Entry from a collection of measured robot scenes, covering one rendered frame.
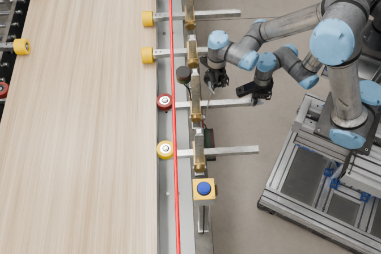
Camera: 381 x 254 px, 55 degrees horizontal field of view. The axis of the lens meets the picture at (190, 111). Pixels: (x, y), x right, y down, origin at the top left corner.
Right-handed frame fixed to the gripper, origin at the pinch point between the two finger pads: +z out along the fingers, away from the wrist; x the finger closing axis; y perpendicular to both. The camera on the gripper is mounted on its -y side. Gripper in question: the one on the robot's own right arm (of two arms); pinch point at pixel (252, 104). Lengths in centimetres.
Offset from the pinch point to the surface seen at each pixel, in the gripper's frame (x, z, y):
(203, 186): -55, -40, -28
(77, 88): 10, -7, -84
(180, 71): -3.7, -34.7, -33.8
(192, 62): 16.6, -14.2, -28.0
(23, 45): 33, -15, -112
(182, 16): 49, -13, -32
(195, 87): -5.7, -25.3, -27.8
